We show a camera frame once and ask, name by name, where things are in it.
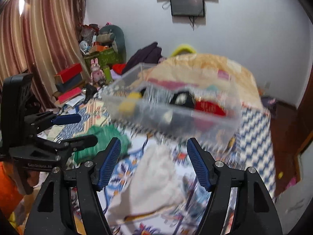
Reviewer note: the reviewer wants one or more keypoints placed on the black set-top box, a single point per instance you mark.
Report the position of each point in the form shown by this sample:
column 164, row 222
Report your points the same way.
column 187, row 5

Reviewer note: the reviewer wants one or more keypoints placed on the red cloth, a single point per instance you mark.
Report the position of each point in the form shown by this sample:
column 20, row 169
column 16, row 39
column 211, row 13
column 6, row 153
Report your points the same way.
column 119, row 69

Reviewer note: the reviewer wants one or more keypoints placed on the white cloth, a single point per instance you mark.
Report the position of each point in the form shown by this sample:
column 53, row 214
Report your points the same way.
column 156, row 183

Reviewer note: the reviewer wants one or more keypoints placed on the pink bunny plush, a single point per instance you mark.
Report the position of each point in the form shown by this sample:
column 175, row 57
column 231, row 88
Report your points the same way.
column 97, row 72

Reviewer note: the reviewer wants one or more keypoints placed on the flat pink red box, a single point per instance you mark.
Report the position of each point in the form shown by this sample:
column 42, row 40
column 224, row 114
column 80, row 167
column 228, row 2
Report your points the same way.
column 69, row 95

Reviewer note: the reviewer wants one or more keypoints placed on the black soft item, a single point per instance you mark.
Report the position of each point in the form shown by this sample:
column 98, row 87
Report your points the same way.
column 182, row 99

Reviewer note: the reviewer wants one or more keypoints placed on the grey box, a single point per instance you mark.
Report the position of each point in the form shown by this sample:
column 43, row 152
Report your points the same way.
column 69, row 83

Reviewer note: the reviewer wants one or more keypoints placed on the green bottle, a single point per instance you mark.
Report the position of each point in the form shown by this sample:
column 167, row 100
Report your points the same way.
column 107, row 73

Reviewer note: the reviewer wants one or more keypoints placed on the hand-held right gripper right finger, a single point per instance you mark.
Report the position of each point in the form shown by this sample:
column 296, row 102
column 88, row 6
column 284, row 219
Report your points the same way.
column 198, row 164

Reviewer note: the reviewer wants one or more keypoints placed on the brown wooden cabinet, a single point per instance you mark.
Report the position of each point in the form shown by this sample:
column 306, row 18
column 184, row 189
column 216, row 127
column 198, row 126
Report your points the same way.
column 304, row 156

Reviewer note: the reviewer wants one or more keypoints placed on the dark purple garment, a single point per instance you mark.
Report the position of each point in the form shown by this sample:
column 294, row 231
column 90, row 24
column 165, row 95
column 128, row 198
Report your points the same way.
column 145, row 56

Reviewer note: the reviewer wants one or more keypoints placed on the blue white small toy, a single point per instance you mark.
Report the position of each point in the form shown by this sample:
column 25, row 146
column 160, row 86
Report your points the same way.
column 84, row 46

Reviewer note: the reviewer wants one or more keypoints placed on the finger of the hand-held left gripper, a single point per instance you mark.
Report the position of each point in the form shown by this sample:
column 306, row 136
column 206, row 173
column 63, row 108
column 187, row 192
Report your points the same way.
column 66, row 119
column 82, row 141

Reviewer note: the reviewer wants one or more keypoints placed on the black hair dryer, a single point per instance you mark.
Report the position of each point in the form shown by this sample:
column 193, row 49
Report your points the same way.
column 90, row 91

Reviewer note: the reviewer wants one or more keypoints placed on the striped pink brown curtain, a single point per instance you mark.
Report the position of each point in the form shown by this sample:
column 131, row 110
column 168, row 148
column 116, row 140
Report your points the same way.
column 41, row 36

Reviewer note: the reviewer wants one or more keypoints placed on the cream orange quilt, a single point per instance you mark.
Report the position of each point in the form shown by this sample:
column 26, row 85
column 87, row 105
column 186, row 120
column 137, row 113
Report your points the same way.
column 210, row 66

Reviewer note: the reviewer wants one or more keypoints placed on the grey plush toy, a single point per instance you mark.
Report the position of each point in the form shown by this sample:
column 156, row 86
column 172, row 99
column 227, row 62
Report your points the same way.
column 112, row 38

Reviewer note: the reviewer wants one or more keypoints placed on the person's left forearm orange sleeve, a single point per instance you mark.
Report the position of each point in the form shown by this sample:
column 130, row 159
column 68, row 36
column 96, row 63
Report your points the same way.
column 9, row 186

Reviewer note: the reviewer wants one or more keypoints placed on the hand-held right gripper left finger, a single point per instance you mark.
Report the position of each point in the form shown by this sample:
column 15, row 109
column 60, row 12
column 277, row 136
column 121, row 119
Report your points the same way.
column 109, row 162

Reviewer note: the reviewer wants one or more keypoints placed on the small yellow ball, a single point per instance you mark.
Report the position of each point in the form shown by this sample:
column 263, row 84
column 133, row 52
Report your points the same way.
column 280, row 175

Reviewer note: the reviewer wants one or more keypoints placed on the red soft pouch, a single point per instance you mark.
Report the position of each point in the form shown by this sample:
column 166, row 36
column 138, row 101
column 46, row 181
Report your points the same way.
column 210, row 109

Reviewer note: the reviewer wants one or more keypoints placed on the green cardboard box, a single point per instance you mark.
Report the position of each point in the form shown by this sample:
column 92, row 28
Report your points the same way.
column 105, row 57

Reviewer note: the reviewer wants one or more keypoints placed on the person's left hand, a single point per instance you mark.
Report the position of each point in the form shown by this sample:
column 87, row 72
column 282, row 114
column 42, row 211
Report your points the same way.
column 36, row 179

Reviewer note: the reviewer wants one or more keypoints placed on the clear plastic storage box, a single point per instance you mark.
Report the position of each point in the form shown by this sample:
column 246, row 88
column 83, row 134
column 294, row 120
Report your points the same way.
column 151, row 118

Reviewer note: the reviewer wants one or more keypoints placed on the green cloth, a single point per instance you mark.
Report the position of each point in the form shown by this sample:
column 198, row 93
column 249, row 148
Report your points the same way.
column 102, row 137

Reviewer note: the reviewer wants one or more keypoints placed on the yellow soft toy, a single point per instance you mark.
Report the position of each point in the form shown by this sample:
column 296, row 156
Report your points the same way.
column 129, row 102

